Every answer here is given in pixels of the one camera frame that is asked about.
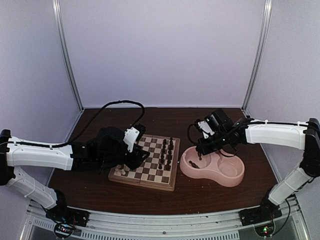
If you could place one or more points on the dark chess pieces pile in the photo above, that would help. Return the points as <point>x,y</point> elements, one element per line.
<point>194,165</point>

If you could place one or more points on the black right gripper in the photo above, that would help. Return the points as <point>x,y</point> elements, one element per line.
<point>203,148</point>

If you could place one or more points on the pink plastic double bowl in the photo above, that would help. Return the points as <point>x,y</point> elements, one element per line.
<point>225,171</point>

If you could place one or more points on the wooden chess board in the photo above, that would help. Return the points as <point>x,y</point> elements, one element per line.
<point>148,175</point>

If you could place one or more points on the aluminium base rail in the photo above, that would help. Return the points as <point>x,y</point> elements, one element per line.
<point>223,225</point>

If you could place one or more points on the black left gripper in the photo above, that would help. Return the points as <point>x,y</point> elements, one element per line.
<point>136,159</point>

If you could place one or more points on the dark tall chess piece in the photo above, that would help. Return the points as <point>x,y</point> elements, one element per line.
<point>168,162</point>

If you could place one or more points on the aluminium frame post left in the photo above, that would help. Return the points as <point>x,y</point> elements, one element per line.
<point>56,4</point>

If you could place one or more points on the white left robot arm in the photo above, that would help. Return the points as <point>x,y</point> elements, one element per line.
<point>16,152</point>

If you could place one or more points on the white chess pieces row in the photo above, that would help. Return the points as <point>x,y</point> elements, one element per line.
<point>120,170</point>

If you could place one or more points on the aluminium frame post right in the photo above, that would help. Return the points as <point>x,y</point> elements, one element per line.
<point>263,35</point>

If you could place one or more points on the aluminium frame post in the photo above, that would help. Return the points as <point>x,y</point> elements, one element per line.
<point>56,4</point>
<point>263,35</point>

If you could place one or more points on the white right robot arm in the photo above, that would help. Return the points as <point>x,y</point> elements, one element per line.
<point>292,148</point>

